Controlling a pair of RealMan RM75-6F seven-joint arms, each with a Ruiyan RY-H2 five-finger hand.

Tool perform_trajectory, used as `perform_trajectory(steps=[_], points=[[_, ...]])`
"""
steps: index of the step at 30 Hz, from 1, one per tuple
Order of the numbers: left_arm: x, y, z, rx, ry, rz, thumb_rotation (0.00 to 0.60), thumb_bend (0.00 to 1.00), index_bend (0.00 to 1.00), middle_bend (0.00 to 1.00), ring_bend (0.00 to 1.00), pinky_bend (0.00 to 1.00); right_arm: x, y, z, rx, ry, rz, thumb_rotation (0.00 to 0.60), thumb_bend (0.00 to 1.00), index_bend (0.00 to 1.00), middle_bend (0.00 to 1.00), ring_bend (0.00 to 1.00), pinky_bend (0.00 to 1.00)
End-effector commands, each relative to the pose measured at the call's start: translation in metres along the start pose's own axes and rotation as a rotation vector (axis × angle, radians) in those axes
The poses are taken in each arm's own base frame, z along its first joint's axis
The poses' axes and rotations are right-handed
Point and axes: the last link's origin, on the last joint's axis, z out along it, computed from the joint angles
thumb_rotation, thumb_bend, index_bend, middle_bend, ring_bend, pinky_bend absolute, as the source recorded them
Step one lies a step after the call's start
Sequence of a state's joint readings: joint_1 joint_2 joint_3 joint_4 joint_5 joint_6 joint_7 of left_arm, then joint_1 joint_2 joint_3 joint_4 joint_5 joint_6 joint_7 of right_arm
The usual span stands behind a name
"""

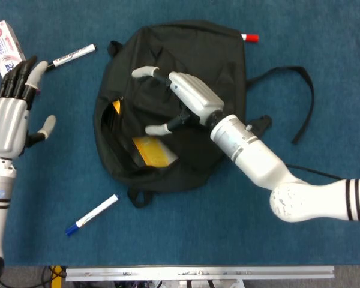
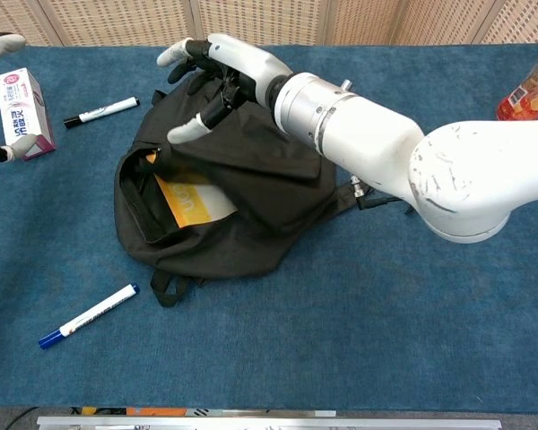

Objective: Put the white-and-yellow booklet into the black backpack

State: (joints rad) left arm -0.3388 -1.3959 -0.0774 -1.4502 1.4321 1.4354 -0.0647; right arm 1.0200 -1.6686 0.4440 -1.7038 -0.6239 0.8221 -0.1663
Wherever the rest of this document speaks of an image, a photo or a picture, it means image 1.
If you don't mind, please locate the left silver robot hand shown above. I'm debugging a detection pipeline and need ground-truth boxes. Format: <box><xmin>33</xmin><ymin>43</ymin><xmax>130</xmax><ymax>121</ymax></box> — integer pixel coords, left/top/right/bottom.
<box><xmin>0</xmin><ymin>55</ymin><xmax>57</xmax><ymax>160</ymax></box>

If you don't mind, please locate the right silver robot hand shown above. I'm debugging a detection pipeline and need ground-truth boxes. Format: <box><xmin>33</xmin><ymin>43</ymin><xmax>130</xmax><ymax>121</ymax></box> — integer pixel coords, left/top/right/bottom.
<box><xmin>131</xmin><ymin>65</ymin><xmax>226</xmax><ymax>136</ymax></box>

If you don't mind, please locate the black fabric backpack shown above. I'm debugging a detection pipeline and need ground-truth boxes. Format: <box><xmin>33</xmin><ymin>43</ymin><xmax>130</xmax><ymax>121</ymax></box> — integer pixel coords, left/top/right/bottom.
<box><xmin>92</xmin><ymin>20</ymin><xmax>316</xmax><ymax>208</ymax></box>

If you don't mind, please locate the yellow Lexikon book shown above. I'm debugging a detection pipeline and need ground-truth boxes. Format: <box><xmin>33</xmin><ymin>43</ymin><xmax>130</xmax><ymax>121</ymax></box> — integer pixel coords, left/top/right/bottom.
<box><xmin>112</xmin><ymin>100</ymin><xmax>179</xmax><ymax>167</ymax></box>

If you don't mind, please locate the white and pink toothpaste box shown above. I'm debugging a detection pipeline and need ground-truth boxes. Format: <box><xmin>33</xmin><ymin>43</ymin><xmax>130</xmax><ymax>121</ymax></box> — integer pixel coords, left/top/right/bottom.
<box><xmin>0</xmin><ymin>20</ymin><xmax>27</xmax><ymax>77</ymax></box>

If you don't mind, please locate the white marker with black cap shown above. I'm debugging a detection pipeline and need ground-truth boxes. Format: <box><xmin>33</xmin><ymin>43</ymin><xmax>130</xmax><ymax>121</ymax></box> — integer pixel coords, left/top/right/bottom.
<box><xmin>44</xmin><ymin>43</ymin><xmax>98</xmax><ymax>73</ymax></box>

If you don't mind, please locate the white marker with blue cap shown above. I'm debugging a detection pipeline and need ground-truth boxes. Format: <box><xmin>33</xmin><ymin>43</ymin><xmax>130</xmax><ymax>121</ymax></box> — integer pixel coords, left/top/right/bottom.
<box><xmin>65</xmin><ymin>193</ymin><xmax>120</xmax><ymax>237</ymax></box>

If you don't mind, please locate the blue table cloth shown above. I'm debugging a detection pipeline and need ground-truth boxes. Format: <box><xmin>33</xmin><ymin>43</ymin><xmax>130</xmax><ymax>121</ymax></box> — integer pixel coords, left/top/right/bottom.
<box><xmin>0</xmin><ymin>0</ymin><xmax>360</xmax><ymax>268</ymax></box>

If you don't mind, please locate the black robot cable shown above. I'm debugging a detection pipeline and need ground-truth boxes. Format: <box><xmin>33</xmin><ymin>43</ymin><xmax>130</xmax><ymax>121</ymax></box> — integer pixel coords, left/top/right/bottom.
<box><xmin>286</xmin><ymin>163</ymin><xmax>347</xmax><ymax>181</ymax></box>

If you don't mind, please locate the yellow orange frame piece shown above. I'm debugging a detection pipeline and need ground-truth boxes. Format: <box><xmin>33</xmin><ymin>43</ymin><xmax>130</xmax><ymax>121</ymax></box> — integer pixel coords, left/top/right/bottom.
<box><xmin>50</xmin><ymin>265</ymin><xmax>67</xmax><ymax>288</ymax></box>

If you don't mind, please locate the aluminium rail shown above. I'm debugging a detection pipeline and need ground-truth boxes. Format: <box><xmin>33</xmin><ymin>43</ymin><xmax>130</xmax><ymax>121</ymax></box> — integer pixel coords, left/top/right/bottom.
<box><xmin>65</xmin><ymin>265</ymin><xmax>335</xmax><ymax>282</ymax></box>

